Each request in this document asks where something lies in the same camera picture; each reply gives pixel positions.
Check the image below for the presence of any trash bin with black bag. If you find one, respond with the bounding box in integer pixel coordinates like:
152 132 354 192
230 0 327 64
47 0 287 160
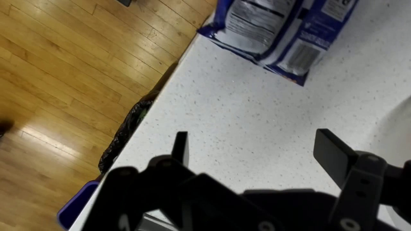
97 60 180 174

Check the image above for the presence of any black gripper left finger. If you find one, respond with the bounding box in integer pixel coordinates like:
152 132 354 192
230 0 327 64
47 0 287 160
83 131 242 231

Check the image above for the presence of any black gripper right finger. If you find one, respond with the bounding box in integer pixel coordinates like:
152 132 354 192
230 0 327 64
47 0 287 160
314 128 411 231

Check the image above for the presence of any blue plastic bin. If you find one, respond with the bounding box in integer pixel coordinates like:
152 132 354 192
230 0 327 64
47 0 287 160
56 178 103 231

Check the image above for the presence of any translucent white plastic bowl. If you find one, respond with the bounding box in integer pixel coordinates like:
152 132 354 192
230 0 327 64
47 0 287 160
378 95 411 163

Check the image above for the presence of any blue and white snack packet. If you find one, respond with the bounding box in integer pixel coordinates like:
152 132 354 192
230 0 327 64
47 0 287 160
197 0 361 87

